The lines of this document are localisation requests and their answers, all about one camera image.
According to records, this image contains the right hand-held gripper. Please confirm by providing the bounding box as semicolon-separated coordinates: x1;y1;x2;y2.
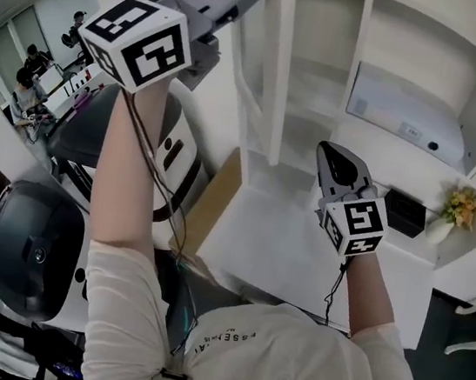
301;139;401;264

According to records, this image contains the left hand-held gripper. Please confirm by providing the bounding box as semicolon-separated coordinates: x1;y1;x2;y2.
69;0;271;112

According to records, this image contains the person's right forearm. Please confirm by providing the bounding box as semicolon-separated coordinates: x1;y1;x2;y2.
333;248;405;344

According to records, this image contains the person's left forearm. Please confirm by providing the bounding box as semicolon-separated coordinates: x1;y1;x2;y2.
84;65;185;259

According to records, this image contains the white desk with drawers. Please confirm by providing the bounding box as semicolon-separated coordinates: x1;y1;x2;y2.
186;175;446;353

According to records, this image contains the black box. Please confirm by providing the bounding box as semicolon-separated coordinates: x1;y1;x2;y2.
379;186;431;242

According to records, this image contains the white flat projector box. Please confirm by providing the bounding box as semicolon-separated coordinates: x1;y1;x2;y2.
339;60;476;170

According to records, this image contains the white vase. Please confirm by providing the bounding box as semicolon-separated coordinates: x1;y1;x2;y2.
424;215;455;247

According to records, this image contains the yellow flower bouquet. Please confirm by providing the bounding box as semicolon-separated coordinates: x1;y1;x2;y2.
439;182;476;232

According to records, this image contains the person's cream shirt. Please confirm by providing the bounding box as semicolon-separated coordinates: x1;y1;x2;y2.
70;236;440;380

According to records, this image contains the white robot with black lid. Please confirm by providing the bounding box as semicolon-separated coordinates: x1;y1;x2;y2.
0;175;110;334
37;75;212;229

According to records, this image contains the white garment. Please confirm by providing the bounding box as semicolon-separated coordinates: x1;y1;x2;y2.
0;324;48;377

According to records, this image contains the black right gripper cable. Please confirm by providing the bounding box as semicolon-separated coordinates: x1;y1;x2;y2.
320;258;350;328

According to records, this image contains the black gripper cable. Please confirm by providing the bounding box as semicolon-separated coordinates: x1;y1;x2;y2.
86;89;231;359
320;258;350;328

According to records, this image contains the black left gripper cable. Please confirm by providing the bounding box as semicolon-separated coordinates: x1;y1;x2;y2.
86;89;231;359

